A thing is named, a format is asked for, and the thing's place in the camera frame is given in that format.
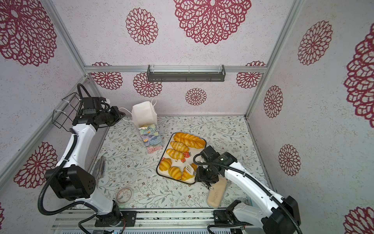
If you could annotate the metal tongs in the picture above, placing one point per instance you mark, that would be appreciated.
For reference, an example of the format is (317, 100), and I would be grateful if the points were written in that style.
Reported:
(99, 169)

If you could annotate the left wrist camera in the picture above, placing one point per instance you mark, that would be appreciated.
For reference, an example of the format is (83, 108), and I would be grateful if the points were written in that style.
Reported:
(91, 105)

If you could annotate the beige oblong bread loaf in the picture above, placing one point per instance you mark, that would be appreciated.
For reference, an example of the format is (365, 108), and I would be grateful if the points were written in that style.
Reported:
(216, 193)

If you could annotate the floral paper bag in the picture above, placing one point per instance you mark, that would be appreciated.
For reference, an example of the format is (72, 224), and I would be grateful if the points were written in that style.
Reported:
(144, 117)

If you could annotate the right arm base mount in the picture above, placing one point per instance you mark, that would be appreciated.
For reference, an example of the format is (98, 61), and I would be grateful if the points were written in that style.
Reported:
(223, 217)

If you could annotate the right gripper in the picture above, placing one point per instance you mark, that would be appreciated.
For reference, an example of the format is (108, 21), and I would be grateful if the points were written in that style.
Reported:
(203, 178)

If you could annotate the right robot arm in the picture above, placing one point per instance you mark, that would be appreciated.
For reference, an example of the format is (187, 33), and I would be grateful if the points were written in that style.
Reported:
(274, 213)

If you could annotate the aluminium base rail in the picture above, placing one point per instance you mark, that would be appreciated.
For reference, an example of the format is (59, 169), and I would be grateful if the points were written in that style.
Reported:
(189, 220)

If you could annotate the clear tape roll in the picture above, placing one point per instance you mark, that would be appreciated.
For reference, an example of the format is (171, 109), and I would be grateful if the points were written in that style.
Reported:
(124, 195)

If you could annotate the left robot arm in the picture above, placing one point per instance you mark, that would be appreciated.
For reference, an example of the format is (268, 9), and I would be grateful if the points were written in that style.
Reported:
(69, 179)

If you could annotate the striped bread roll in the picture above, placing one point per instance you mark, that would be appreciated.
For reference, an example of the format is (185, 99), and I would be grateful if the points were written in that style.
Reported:
(179, 146)
(176, 155)

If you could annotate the black rimmed white tray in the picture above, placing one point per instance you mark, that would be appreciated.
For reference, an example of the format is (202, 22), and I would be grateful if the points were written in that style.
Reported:
(176, 163)

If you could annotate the small croissant lower left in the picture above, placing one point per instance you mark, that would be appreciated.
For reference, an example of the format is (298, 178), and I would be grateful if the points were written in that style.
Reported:
(165, 164)

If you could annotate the black wire wall basket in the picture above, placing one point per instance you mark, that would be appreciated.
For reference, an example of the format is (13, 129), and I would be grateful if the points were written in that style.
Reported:
(63, 116)

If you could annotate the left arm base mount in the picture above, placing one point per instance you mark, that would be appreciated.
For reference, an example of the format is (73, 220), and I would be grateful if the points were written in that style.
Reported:
(126, 218)

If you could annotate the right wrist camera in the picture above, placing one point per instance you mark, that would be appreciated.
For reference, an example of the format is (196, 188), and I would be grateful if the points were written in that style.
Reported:
(209, 154)

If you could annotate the white slotted spatula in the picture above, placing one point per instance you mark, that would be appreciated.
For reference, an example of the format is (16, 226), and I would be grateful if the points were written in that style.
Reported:
(190, 170)

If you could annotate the long twisted bread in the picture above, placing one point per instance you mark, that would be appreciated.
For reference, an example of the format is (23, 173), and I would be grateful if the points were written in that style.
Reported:
(189, 140)

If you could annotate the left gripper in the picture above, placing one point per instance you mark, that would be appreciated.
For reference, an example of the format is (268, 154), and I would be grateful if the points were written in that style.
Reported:
(118, 115)

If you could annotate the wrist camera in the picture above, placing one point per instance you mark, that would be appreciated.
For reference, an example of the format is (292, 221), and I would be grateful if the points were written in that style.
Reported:
(91, 105)
(209, 154)

